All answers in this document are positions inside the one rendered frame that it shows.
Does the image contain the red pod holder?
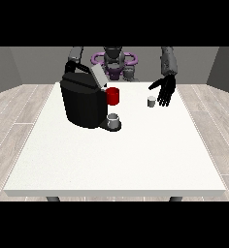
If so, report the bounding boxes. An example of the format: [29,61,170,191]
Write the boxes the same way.
[105,86,120,107]

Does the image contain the pale grey machine lid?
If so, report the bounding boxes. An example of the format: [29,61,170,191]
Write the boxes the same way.
[89,63,109,89]

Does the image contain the small grey coffee pod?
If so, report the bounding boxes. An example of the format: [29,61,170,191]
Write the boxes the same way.
[147,95,157,109]

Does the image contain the small grey cup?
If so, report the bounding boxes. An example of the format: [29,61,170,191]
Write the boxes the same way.
[106,112,121,130]

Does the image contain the black coffee machine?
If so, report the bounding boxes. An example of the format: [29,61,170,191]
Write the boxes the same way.
[59,71,122,133]

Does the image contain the grey robot trunk purple rings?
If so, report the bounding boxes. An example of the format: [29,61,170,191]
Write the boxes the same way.
[90,46,141,82]

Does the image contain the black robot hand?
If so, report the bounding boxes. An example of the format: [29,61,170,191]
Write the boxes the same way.
[64,60,92,76]
[147,74,178,108]

